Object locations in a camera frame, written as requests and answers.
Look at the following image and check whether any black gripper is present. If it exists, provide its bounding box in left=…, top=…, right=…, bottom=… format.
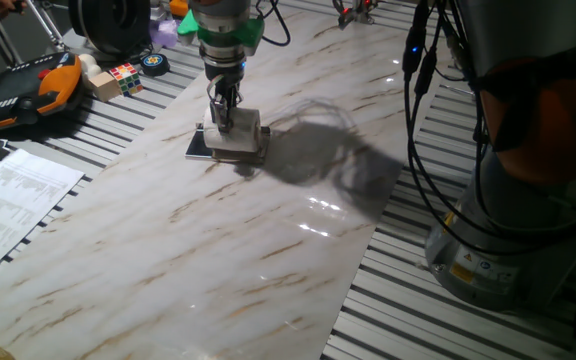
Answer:
left=201, top=45, right=248, bottom=134

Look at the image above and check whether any white paper roll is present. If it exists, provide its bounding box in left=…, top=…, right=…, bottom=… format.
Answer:
left=202, top=105, right=262, bottom=154

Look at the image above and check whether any chrome paper roll holder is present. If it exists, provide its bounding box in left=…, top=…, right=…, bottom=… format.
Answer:
left=185, top=124, right=272, bottom=165

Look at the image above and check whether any black disc with blue centre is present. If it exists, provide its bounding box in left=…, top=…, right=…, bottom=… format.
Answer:
left=140, top=52, right=171, bottom=77

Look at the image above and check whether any purple plastic bag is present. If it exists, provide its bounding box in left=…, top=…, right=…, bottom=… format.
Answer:
left=148, top=18, right=179, bottom=49

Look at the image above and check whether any Rubik's cube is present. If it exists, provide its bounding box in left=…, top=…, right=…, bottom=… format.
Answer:
left=108, top=62, right=145, bottom=98

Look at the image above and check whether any plain wooden cube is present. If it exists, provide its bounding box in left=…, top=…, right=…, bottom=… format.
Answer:
left=87, top=71, right=122, bottom=103

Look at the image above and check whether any marble pattern board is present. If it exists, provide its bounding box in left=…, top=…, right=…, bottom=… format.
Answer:
left=0, top=4, right=449, bottom=360

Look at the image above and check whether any black filament spool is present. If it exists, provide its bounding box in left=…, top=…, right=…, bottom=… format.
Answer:
left=67, top=0, right=152, bottom=56

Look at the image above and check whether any small white figurine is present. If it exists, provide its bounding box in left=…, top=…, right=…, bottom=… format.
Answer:
left=77, top=53, right=103, bottom=81

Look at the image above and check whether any thin metal rod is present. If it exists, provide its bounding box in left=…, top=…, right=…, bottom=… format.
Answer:
left=25, top=0, right=67, bottom=51

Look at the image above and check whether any black and orange teach pendant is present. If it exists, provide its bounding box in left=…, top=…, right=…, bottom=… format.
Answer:
left=0, top=51, right=84, bottom=133

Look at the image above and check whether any white printed paper sheet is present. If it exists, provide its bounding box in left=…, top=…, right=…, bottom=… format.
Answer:
left=0, top=148, right=85, bottom=284

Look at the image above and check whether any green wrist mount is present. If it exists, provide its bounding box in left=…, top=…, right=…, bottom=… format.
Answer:
left=176, top=8, right=265, bottom=50

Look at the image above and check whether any black cable with red lights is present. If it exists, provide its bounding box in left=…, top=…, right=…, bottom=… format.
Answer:
left=255, top=0, right=377, bottom=49

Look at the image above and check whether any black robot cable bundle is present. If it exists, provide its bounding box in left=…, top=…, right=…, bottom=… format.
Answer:
left=401, top=0, right=576, bottom=256

